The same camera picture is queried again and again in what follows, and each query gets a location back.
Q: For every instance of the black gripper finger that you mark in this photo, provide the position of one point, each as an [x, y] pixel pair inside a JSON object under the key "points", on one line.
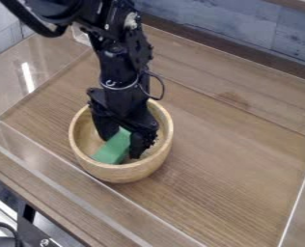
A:
{"points": [[140, 143], [104, 124]]}

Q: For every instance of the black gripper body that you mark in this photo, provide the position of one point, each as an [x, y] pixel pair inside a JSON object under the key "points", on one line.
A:
{"points": [[127, 104]]}

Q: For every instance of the green rectangular stick block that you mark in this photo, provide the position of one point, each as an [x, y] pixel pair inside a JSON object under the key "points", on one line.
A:
{"points": [[115, 149]]}

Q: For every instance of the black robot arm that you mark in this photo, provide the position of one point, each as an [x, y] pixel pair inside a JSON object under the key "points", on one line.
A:
{"points": [[111, 24]]}

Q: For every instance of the round wooden bowl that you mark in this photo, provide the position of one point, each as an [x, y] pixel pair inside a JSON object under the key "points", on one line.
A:
{"points": [[85, 144]]}

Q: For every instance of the clear acrylic corner bracket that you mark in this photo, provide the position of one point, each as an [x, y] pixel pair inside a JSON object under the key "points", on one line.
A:
{"points": [[79, 35]]}

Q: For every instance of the black table leg frame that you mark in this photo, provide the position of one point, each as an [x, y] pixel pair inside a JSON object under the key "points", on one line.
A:
{"points": [[31, 235]]}

